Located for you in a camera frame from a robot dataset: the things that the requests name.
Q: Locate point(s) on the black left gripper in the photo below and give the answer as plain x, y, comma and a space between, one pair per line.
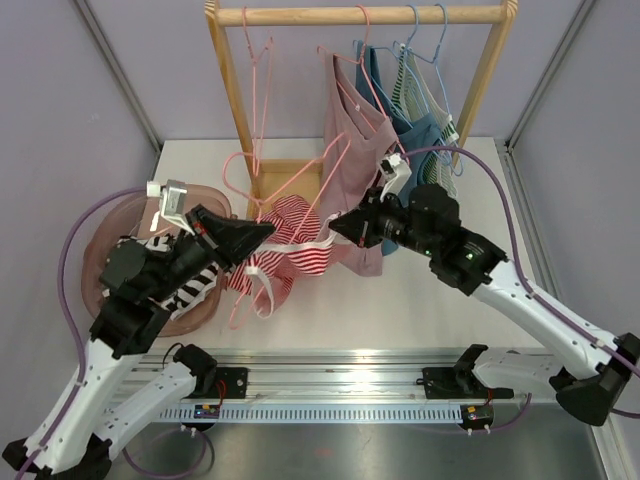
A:
226, 240

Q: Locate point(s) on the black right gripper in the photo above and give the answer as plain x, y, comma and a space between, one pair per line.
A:
361, 224

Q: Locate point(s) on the black white striped tank top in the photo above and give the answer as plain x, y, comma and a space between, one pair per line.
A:
190, 290

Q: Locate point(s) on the red white striped tank top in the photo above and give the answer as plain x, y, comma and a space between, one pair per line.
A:
301, 246

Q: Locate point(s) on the pink wire hanger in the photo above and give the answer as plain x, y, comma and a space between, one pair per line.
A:
280, 178
361, 59
261, 60

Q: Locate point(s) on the dusty pink tank top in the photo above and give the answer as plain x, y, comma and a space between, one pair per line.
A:
357, 135

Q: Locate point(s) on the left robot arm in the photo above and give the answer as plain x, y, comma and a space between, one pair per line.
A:
80, 438

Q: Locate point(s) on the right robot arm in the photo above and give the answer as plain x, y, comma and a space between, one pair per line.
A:
470, 263

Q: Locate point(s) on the teal blue tank top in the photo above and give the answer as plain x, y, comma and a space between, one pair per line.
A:
412, 134

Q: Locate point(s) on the green white striped tank top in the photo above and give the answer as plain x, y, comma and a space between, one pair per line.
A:
413, 96

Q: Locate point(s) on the wooden clothes rack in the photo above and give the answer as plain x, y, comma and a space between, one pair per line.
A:
499, 17

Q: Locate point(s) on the translucent pink plastic basin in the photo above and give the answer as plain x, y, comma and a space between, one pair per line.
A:
132, 217

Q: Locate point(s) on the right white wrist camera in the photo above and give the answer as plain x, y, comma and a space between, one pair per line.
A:
396, 172

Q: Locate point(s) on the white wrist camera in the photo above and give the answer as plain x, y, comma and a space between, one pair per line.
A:
396, 172
171, 201

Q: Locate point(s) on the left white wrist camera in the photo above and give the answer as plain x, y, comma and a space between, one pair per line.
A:
171, 201

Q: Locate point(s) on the aluminium mounting rail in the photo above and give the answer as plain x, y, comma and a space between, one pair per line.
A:
436, 374

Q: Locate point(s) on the light blue wire hanger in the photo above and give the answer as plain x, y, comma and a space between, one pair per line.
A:
430, 65
416, 117

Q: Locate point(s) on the white slotted cable duct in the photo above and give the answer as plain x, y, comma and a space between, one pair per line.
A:
289, 413

